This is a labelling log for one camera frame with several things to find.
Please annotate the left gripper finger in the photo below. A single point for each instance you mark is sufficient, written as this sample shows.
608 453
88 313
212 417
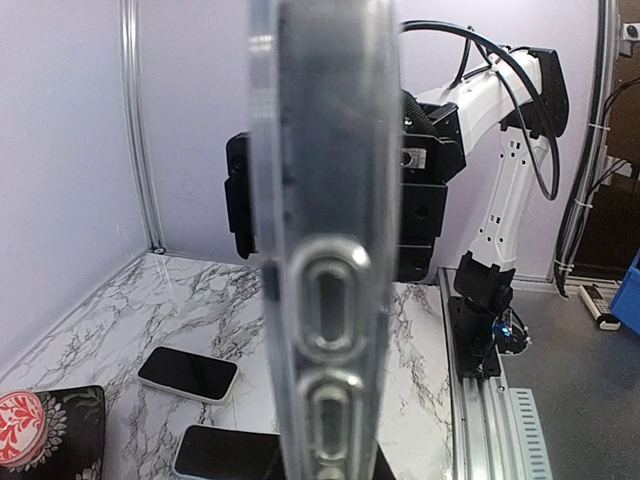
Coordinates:
382 468

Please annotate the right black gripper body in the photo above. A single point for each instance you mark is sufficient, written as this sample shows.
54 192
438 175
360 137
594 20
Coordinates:
432 155

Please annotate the clear magsafe phone case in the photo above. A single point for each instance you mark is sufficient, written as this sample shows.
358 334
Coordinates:
341 297

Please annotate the grey translucent phone case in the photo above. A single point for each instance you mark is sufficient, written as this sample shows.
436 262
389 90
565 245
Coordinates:
190 395

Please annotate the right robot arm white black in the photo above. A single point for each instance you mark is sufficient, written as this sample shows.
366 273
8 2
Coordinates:
510 165

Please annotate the white power strip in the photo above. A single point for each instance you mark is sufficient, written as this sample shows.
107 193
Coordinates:
599 308

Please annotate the blue crate right background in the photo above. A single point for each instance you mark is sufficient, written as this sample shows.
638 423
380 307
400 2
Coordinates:
626 303

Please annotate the black square floral plate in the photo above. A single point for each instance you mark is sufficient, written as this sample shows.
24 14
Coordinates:
75 441

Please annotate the red white patterned bowl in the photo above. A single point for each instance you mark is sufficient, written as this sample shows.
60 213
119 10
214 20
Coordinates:
23 427

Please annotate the front aluminium rail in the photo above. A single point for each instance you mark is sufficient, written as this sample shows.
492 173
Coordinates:
496 429

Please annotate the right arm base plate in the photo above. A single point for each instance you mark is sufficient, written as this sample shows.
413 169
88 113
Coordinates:
480 338

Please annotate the right aluminium frame post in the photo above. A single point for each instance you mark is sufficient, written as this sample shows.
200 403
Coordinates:
129 11

